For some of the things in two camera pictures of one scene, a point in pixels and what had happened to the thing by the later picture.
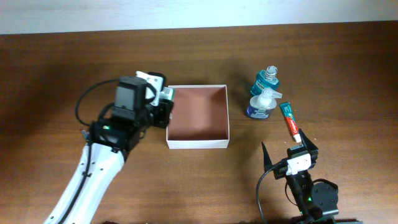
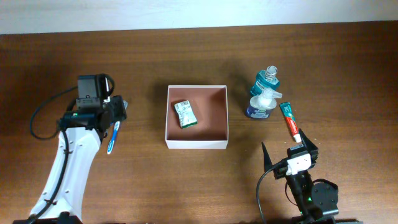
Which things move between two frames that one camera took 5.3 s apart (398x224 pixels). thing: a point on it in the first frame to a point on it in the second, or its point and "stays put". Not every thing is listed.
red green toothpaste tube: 287,112 stays put
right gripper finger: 308,142 stays put
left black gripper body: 159,115 to 117,108
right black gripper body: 280,170 stays put
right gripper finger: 267,162 stays put
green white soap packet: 167,93 to 186,117
